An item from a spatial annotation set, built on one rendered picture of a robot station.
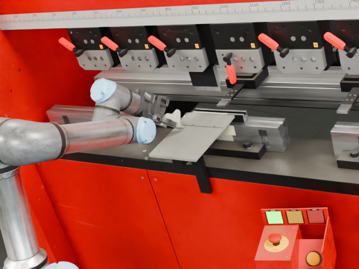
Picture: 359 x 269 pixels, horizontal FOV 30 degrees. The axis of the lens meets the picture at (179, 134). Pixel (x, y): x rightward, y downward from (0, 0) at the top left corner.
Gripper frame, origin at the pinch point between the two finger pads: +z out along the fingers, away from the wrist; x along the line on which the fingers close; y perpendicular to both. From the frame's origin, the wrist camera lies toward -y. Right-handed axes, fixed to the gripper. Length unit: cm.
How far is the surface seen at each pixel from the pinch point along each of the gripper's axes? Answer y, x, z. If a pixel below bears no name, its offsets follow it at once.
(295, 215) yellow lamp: -19, -45, 13
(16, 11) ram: 30, 63, -32
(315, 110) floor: 57, 71, 186
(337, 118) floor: 53, 53, 184
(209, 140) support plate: -2.5, -15.9, 0.9
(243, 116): 9.3, -17.1, 13.0
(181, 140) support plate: -4.0, -6.0, -1.4
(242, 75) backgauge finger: 26.1, -4.7, 22.1
